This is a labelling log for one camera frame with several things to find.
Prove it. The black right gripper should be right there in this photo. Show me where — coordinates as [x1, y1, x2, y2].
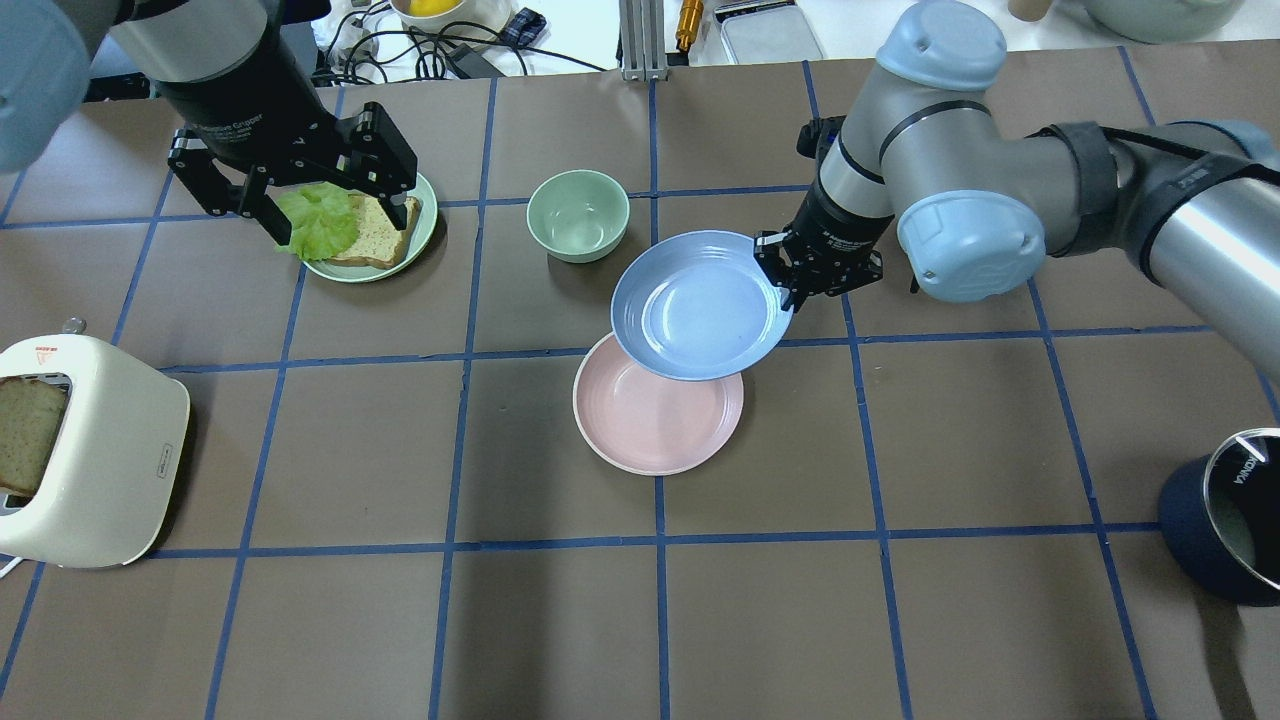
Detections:
[753, 115, 893, 313]

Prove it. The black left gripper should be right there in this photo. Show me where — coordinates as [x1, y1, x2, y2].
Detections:
[166, 35, 419, 246]

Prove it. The blue plate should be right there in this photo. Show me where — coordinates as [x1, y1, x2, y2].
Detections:
[611, 231, 794, 380]

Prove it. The pink plate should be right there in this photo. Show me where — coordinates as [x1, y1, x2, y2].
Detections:
[572, 333, 746, 477]

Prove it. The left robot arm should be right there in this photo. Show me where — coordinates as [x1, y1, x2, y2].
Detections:
[1, 1, 419, 246]

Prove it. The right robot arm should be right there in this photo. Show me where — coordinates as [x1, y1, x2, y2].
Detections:
[754, 1, 1279, 379]

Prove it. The green lettuce leaf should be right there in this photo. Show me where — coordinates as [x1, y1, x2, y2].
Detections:
[276, 183, 358, 261]

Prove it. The bread slice on plate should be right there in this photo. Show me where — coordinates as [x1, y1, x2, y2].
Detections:
[325, 192, 422, 269]

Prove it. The green plate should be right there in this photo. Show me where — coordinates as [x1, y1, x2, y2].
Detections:
[303, 172, 440, 284]

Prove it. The green bowl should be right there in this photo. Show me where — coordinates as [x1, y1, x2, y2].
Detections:
[526, 169, 630, 264]

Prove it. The beige bowl with toys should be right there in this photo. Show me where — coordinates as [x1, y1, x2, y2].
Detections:
[390, 1, 515, 32]

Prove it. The white toaster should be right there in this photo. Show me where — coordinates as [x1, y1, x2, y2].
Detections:
[1, 334, 191, 568]

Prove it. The bread slice in toaster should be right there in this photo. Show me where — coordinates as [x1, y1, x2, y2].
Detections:
[1, 377, 68, 497]

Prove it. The dark blue pot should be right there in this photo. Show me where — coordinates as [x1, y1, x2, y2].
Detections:
[1158, 427, 1279, 607]

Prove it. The aluminium frame post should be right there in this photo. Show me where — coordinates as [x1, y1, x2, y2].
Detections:
[618, 0, 668, 82]

